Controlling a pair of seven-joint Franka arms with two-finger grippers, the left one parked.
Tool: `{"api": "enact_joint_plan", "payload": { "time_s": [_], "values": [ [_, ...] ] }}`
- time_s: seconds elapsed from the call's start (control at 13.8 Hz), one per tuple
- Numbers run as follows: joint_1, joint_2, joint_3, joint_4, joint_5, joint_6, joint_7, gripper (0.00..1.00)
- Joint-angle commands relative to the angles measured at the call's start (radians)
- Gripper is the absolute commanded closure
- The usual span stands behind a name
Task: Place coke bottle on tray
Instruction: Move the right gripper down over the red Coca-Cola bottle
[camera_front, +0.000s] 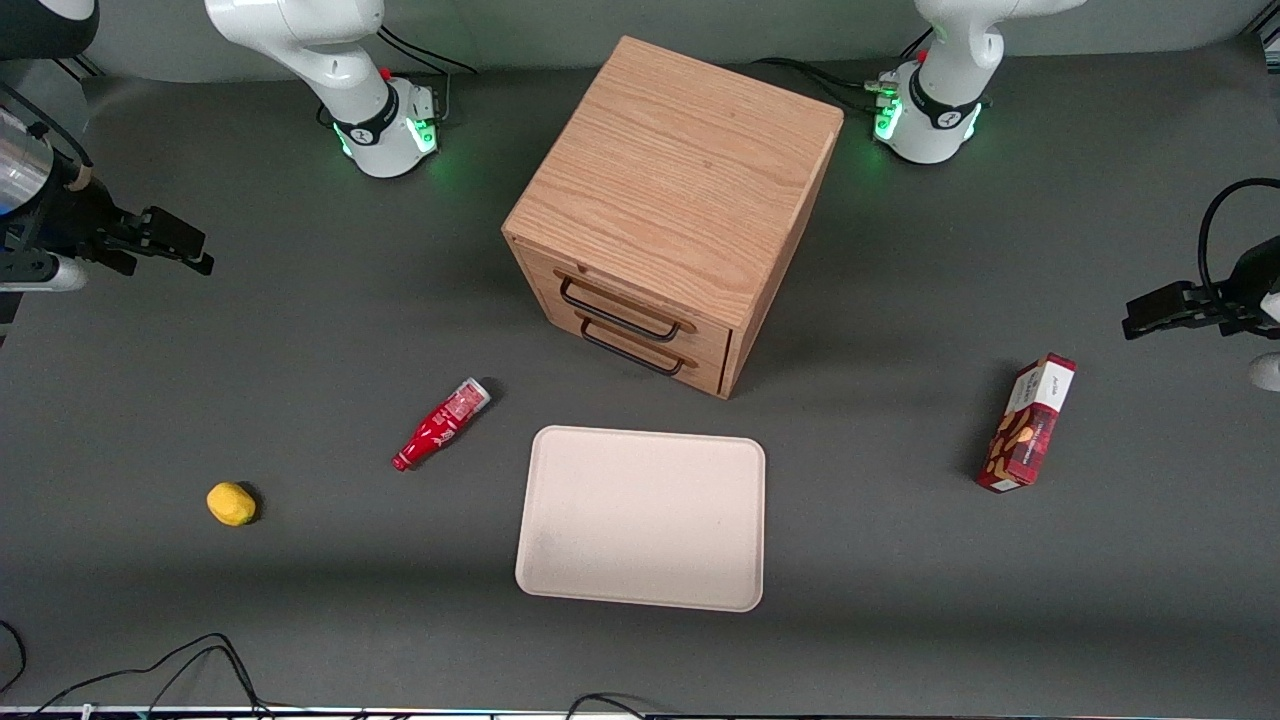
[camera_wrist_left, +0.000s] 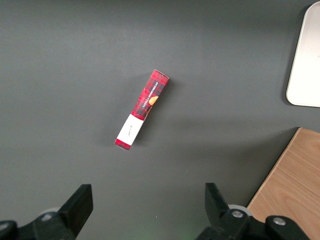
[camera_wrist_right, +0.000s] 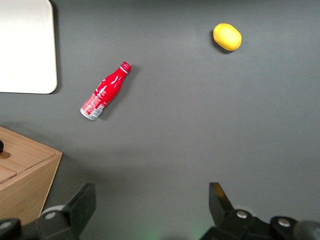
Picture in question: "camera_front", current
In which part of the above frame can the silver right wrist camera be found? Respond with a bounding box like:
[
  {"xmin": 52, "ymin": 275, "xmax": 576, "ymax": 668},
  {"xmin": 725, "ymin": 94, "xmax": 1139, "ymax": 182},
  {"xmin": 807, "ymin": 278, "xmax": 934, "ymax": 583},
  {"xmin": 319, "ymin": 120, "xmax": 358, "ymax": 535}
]
[{"xmin": 0, "ymin": 254, "xmax": 89, "ymax": 293}]

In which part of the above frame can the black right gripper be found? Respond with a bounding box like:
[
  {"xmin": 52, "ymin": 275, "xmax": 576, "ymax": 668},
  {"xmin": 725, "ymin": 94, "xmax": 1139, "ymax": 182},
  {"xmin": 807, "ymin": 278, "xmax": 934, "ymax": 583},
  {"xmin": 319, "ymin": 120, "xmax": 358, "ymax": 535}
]
[{"xmin": 35, "ymin": 178, "xmax": 215, "ymax": 277}]

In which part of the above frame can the yellow lemon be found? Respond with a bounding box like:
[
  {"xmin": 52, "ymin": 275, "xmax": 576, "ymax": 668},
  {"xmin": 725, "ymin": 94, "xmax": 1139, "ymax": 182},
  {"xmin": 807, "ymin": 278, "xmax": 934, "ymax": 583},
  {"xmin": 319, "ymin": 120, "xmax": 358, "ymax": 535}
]
[{"xmin": 206, "ymin": 481, "xmax": 258, "ymax": 528}]

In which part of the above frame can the beige plastic tray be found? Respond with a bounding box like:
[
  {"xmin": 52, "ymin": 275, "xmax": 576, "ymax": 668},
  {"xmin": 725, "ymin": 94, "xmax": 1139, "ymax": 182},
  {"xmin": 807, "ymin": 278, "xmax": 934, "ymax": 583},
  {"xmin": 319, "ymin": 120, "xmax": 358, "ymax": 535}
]
[{"xmin": 514, "ymin": 425, "xmax": 767, "ymax": 613}]

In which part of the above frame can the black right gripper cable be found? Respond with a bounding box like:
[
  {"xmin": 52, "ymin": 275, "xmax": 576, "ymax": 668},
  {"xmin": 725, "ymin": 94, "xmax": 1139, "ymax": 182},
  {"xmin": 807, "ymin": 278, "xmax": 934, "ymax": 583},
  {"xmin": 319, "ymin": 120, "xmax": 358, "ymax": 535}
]
[{"xmin": 0, "ymin": 78, "xmax": 95, "ymax": 169}]

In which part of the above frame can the wooden drawer cabinet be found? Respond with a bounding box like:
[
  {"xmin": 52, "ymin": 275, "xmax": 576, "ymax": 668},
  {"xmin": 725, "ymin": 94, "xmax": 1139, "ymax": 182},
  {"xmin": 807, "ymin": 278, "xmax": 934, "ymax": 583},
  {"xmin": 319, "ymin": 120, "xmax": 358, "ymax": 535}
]
[{"xmin": 502, "ymin": 36, "xmax": 845, "ymax": 400}]

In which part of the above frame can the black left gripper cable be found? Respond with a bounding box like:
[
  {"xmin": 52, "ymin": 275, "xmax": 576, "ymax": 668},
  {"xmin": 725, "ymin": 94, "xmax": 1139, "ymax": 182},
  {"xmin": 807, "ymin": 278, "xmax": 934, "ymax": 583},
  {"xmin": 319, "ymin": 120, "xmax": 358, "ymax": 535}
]
[{"xmin": 1197, "ymin": 177, "xmax": 1280, "ymax": 303}]

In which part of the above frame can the wooden drawer black handle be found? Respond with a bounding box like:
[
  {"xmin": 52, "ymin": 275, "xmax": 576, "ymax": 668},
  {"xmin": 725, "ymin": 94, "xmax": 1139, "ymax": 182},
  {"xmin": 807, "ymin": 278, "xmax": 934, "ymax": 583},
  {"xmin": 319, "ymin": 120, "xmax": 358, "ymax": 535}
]
[
  {"xmin": 540, "ymin": 300, "xmax": 731, "ymax": 397},
  {"xmin": 513, "ymin": 240, "xmax": 736, "ymax": 365}
]

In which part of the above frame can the black table edge cable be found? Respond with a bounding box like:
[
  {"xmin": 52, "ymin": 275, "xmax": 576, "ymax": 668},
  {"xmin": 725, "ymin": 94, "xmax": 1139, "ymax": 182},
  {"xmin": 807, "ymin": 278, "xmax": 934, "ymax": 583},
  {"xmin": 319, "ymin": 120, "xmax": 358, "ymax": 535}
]
[
  {"xmin": 0, "ymin": 619, "xmax": 28, "ymax": 697},
  {"xmin": 30, "ymin": 632, "xmax": 273, "ymax": 718},
  {"xmin": 564, "ymin": 692, "xmax": 663, "ymax": 720}
]

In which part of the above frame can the red plaid shortbread box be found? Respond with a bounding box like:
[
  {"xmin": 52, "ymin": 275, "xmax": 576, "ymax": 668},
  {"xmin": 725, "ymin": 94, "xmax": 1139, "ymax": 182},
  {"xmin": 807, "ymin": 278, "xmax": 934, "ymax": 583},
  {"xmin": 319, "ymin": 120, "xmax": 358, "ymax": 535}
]
[{"xmin": 976, "ymin": 353, "xmax": 1078, "ymax": 494}]

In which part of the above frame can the black right arm base cable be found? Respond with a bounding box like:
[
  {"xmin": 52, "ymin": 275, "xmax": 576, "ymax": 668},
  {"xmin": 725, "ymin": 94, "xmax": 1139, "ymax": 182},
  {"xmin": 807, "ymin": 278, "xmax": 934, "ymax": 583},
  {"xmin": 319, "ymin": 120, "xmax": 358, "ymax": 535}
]
[{"xmin": 376, "ymin": 24, "xmax": 479, "ymax": 123}]

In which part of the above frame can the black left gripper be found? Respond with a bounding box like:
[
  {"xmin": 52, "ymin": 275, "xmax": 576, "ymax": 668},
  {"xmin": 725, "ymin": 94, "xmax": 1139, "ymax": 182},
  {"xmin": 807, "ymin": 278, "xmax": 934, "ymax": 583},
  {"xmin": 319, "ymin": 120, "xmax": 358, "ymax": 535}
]
[{"xmin": 1122, "ymin": 235, "xmax": 1280, "ymax": 342}]

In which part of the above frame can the black arm base cable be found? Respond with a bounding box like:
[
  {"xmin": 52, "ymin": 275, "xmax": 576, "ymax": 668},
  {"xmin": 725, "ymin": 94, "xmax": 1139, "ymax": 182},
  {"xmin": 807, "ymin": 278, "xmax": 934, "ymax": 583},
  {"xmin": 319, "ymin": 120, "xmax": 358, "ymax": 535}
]
[
  {"xmin": 748, "ymin": 28, "xmax": 937, "ymax": 115},
  {"xmin": 376, "ymin": 24, "xmax": 479, "ymax": 123}
]

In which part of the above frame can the black left arm base cable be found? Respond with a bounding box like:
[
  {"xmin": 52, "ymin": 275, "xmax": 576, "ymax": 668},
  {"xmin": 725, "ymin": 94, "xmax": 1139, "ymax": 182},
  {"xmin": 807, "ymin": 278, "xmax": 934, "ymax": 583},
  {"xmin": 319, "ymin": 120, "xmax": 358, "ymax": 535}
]
[{"xmin": 748, "ymin": 28, "xmax": 937, "ymax": 115}]

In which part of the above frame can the red ketchup bottle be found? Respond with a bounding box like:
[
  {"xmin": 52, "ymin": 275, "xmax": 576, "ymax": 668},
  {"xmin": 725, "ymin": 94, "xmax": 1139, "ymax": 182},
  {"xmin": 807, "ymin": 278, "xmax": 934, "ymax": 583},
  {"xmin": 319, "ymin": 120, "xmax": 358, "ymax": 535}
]
[{"xmin": 391, "ymin": 377, "xmax": 492, "ymax": 473}]

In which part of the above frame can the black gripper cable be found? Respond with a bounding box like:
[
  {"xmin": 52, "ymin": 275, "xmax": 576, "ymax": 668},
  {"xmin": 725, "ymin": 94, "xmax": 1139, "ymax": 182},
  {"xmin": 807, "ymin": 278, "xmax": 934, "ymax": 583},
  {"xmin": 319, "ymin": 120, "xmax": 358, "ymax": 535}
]
[
  {"xmin": 0, "ymin": 78, "xmax": 95, "ymax": 169},
  {"xmin": 1197, "ymin": 177, "xmax": 1280, "ymax": 303}
]

